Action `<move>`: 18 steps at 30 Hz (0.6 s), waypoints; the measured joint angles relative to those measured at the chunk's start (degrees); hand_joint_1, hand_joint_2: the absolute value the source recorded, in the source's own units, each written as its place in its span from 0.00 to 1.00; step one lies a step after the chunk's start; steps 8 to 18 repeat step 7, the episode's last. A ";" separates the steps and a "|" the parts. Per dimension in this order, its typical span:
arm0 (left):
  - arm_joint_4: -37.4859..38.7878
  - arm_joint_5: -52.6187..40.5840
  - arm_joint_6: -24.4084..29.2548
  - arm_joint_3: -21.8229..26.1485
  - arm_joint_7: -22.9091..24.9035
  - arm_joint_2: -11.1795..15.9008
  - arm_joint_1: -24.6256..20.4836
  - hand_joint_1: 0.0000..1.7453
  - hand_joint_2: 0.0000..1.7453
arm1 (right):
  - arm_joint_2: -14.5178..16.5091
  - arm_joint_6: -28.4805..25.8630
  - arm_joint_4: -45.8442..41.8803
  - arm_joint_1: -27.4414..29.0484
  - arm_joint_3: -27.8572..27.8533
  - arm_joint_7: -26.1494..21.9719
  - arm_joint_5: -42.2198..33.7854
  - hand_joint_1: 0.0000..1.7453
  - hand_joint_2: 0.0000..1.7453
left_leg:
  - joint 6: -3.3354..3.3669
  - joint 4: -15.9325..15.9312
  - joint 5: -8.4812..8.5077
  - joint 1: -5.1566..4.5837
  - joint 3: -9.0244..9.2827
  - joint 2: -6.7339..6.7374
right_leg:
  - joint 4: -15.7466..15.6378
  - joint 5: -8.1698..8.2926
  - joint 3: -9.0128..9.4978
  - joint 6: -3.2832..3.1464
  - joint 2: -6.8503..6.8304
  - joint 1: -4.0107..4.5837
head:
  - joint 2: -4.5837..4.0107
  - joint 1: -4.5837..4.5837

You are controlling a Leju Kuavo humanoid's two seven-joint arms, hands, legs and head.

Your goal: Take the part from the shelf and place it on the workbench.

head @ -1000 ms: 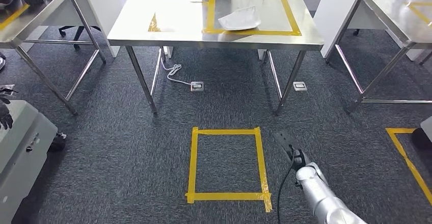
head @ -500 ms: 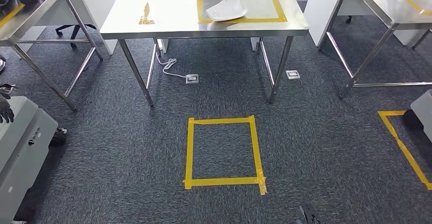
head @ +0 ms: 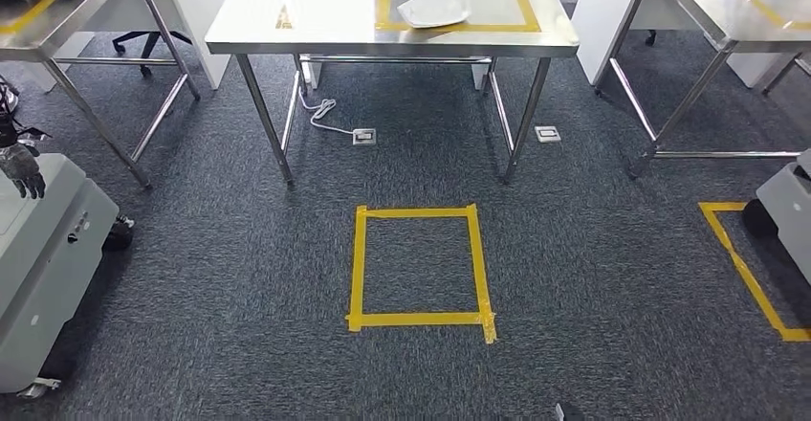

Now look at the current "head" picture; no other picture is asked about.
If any black office chair base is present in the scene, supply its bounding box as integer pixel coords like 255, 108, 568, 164
112, 30, 193, 79

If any stainless steel workbench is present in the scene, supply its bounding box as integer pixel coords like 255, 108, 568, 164
204, 0, 581, 186

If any steel leg table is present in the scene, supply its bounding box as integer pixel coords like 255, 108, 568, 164
0, 0, 202, 189
594, 0, 811, 181

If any grey white machine cabinet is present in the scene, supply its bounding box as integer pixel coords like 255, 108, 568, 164
0, 152, 136, 400
741, 149, 811, 286

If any white desk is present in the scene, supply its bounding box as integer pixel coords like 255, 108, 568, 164
25, 0, 232, 92
572, 0, 800, 90

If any yellow floor tape square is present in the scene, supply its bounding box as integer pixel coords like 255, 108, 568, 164
344, 203, 498, 345

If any white power cable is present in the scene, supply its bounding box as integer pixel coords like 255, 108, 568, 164
297, 85, 356, 137

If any yellow table tape strip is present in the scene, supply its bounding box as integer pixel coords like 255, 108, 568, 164
0, 0, 68, 35

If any white curved plastic part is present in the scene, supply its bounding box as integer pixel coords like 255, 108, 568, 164
397, 0, 473, 30

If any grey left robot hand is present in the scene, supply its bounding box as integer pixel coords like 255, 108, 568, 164
0, 142, 48, 201

